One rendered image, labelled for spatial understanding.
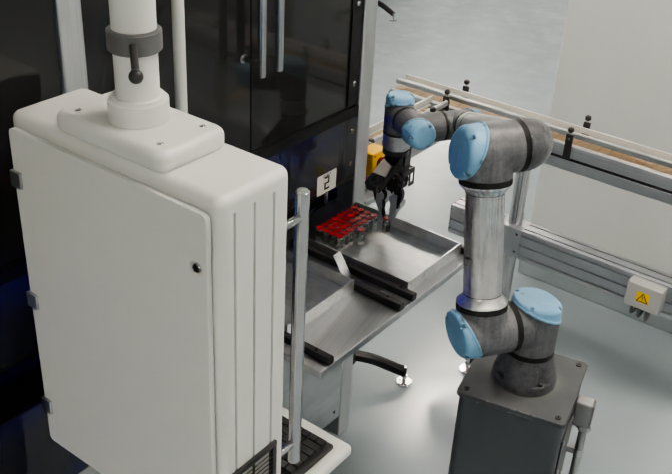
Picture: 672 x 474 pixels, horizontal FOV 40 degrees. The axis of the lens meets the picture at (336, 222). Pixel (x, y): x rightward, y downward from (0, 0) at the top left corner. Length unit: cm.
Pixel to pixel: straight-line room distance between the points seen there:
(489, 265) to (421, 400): 144
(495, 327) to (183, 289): 85
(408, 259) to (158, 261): 115
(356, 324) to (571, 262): 129
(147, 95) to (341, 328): 94
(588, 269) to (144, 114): 216
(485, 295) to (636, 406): 162
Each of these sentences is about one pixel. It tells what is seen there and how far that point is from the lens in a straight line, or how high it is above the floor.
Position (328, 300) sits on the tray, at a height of 91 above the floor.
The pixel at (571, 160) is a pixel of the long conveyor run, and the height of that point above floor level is 88.
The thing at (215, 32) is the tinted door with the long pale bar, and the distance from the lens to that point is 210.
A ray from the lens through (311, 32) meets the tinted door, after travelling 236.
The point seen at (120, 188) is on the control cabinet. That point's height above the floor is 151.
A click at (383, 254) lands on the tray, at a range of 253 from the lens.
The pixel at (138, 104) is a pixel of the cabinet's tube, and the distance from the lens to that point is 150.
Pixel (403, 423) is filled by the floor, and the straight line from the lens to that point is 333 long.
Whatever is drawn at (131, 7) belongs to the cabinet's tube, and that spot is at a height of 178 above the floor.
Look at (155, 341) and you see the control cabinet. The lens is 160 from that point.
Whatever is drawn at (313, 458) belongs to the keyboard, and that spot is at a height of 82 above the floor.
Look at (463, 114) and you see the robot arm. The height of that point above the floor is 130.
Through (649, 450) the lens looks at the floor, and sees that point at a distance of 345.
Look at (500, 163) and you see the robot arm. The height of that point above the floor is 136.
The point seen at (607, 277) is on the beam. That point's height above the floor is 50.
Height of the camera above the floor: 219
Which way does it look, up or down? 29 degrees down
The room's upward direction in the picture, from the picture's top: 3 degrees clockwise
